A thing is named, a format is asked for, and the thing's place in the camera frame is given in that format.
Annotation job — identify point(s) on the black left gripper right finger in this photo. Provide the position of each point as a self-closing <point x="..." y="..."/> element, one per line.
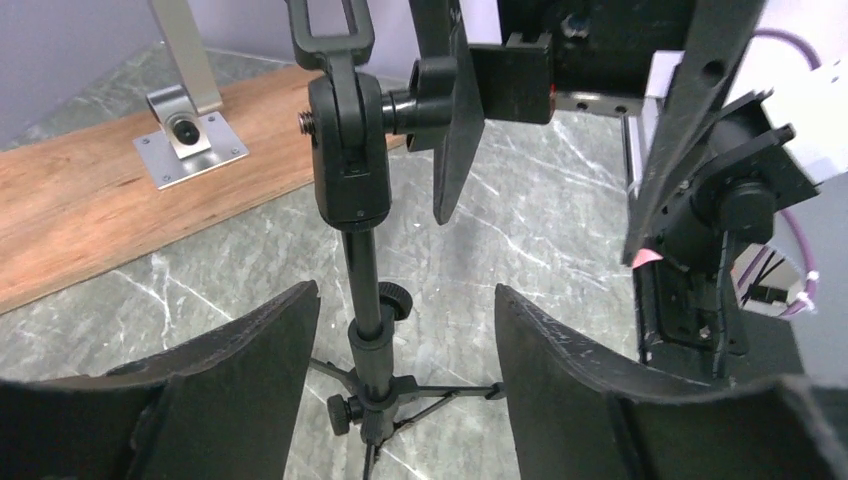
<point x="579" y="410"/>

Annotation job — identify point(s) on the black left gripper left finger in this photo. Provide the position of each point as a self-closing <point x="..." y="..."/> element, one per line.
<point x="222" y="405"/>

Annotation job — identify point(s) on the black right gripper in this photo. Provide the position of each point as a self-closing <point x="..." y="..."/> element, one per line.
<point x="596" y="54"/>

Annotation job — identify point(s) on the black tripod mic stand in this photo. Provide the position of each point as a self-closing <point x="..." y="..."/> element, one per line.
<point x="348" y="121"/>

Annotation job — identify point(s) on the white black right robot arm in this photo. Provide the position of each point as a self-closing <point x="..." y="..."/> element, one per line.
<point x="712" y="179"/>

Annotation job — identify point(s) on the wooden board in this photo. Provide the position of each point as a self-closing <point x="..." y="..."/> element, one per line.
<point x="77" y="205"/>

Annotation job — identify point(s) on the silver metal bracket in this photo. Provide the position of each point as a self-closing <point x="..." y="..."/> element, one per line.
<point x="193" y="136"/>

